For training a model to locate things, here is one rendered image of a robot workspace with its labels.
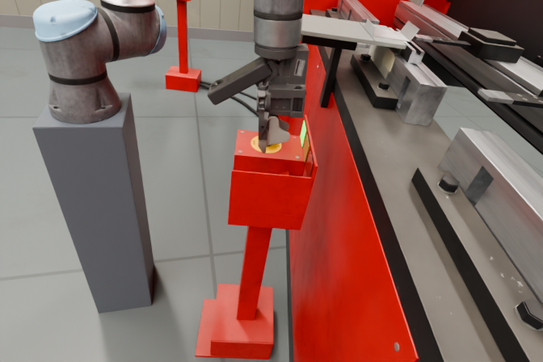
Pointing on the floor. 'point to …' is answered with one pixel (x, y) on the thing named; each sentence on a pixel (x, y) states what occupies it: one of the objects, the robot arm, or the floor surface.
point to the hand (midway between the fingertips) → (260, 146)
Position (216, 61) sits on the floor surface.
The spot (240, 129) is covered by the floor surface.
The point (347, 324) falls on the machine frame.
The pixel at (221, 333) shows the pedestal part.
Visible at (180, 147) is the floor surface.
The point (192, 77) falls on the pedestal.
